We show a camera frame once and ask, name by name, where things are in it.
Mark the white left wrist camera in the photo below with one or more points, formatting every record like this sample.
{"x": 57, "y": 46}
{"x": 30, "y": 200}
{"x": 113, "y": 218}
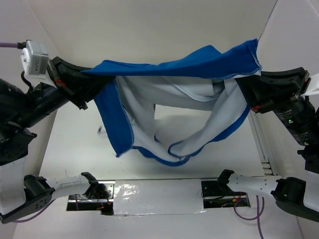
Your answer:
{"x": 34, "y": 58}

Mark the blue jacket white lining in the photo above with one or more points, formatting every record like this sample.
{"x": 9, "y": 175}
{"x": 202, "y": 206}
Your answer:
{"x": 203, "y": 80}

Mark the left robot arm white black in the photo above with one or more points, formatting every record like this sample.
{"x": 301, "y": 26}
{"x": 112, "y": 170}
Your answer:
{"x": 22, "y": 195}

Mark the aluminium frame rail right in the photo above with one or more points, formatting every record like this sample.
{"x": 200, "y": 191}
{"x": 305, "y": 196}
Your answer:
{"x": 263, "y": 149}

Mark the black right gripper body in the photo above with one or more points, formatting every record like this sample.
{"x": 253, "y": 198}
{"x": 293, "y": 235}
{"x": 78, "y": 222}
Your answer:
{"x": 278, "y": 91}

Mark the white glossy taped sheet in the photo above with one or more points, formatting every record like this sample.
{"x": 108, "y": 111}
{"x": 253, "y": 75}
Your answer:
{"x": 158, "y": 197}

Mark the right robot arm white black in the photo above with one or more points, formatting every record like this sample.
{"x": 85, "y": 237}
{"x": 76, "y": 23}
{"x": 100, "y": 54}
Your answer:
{"x": 292, "y": 195}

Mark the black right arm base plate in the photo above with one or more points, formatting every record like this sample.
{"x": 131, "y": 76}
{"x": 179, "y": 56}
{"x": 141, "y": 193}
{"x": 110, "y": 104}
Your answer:
{"x": 214, "y": 197}

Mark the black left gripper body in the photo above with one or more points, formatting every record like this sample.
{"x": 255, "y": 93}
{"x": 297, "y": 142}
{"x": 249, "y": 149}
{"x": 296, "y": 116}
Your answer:
{"x": 66, "y": 83}

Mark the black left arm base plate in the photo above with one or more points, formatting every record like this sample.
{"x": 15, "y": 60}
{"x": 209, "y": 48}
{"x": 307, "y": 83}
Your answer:
{"x": 103, "y": 194}

